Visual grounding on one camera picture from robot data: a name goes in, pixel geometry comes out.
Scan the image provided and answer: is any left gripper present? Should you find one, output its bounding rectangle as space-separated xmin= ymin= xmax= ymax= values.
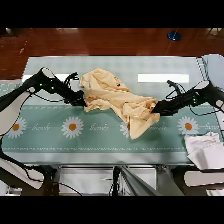
xmin=63 ymin=89 xmax=87 ymax=107

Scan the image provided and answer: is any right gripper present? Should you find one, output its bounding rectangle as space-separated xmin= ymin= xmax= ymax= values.
xmin=152 ymin=97 xmax=181 ymax=117

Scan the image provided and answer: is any yellow shirt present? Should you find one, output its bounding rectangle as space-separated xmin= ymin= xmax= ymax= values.
xmin=79 ymin=68 xmax=162 ymax=141

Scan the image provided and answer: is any white garment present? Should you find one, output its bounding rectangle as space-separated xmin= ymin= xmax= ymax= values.
xmin=183 ymin=131 xmax=224 ymax=171

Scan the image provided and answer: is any pale blue garment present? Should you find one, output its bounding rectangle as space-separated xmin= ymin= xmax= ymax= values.
xmin=196 ymin=53 xmax=224 ymax=92

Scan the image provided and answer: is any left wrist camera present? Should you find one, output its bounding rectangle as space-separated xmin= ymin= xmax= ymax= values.
xmin=64 ymin=72 xmax=80 ymax=89

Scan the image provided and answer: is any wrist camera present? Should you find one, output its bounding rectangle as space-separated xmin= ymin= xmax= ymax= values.
xmin=64 ymin=72 xmax=80 ymax=89
xmin=166 ymin=79 xmax=184 ymax=98

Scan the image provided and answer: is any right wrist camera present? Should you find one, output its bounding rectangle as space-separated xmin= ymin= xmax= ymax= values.
xmin=166 ymin=79 xmax=184 ymax=98

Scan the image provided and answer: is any silver frame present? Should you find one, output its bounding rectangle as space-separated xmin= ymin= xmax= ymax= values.
xmin=0 ymin=161 xmax=224 ymax=197

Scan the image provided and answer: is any black cable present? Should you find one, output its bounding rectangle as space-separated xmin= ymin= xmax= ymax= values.
xmin=54 ymin=181 xmax=83 ymax=197
xmin=109 ymin=166 xmax=122 ymax=197

